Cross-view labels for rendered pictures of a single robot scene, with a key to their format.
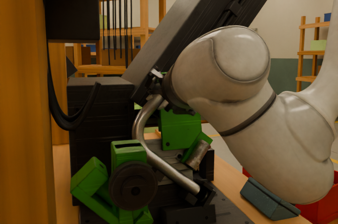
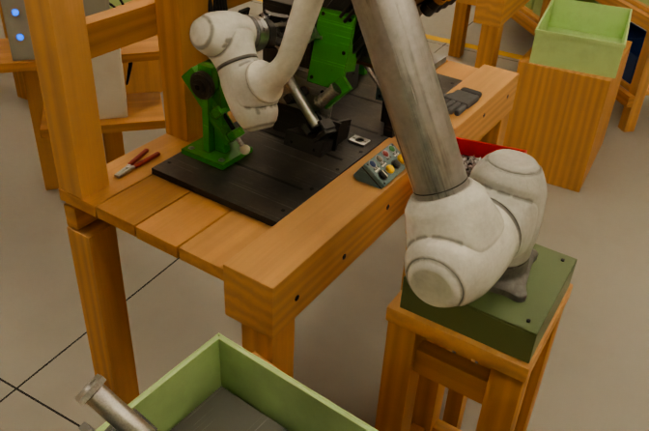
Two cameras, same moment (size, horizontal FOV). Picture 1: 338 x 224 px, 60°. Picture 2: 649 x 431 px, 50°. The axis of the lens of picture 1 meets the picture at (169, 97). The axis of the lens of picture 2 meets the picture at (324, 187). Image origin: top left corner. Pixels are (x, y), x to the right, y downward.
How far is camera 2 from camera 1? 1.55 m
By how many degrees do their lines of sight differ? 51
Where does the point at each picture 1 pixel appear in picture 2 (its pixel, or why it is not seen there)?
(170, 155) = (316, 88)
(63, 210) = not seen: hidden behind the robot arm
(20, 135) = (172, 36)
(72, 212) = not seen: hidden behind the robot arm
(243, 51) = (197, 32)
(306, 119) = (239, 78)
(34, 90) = (177, 13)
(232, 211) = (347, 159)
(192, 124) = (337, 67)
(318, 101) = (256, 71)
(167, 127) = (315, 62)
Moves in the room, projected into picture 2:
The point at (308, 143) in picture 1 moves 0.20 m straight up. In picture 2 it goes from (236, 92) to (233, 5)
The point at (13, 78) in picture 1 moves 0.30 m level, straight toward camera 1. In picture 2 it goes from (168, 3) to (95, 38)
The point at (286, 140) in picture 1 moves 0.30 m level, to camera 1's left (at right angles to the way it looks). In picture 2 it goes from (228, 86) to (164, 46)
